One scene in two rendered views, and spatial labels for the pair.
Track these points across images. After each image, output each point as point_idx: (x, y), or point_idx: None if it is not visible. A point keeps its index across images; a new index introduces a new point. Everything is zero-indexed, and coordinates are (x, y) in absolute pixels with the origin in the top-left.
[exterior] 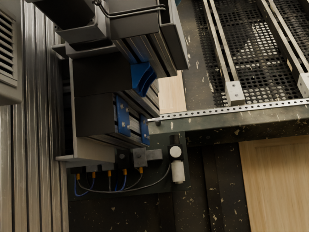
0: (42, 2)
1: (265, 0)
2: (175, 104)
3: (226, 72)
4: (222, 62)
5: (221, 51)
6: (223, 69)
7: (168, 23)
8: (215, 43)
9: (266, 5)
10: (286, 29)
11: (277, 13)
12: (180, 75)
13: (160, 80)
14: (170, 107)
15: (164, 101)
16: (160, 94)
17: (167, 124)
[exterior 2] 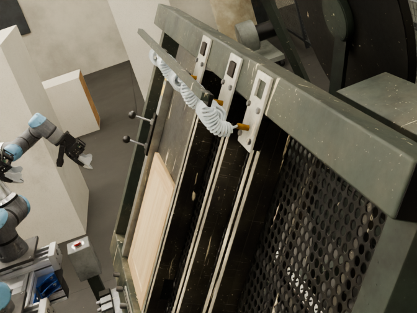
0: None
1: (210, 182)
2: (143, 289)
3: (146, 296)
4: (151, 278)
5: (157, 258)
6: (147, 289)
7: None
8: (161, 237)
9: (206, 198)
10: (186, 279)
11: (200, 232)
12: (156, 252)
13: (151, 243)
14: (142, 289)
15: (143, 277)
16: (146, 264)
17: (126, 312)
